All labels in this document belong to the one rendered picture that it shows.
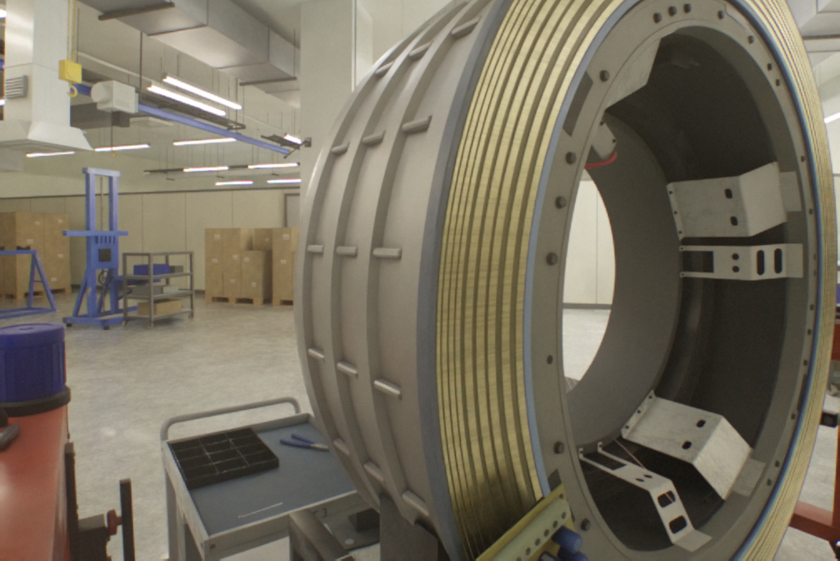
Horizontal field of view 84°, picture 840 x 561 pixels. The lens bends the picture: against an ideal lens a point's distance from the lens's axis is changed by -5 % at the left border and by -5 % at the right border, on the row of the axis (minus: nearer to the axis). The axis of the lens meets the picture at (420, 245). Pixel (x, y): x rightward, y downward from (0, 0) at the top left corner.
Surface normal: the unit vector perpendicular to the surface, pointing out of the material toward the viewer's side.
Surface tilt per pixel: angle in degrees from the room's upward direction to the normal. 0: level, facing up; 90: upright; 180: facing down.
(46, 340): 90
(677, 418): 27
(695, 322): 72
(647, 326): 66
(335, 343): 92
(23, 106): 90
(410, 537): 90
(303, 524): 0
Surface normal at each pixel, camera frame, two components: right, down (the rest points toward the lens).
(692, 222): -0.71, 0.46
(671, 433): -0.35, -0.89
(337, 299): 0.10, 0.01
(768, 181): 0.08, 0.27
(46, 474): 0.00, -1.00
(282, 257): -0.26, 0.02
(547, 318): 0.58, 0.02
